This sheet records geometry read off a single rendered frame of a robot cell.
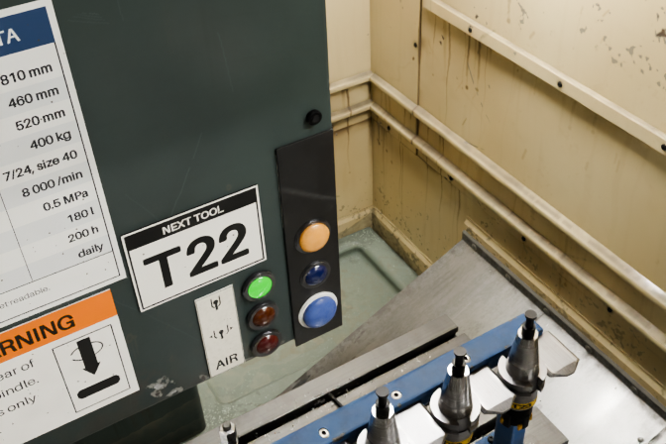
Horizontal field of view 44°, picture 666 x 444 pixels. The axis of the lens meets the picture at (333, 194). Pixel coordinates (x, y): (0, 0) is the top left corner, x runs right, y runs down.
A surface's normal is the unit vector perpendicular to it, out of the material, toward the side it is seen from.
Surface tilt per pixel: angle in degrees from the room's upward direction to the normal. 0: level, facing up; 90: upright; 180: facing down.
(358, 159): 90
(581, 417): 24
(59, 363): 90
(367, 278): 0
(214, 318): 90
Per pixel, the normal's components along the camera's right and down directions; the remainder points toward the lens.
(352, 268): -0.04, -0.78
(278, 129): 0.51, 0.52
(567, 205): -0.86, 0.34
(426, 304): -0.39, -0.57
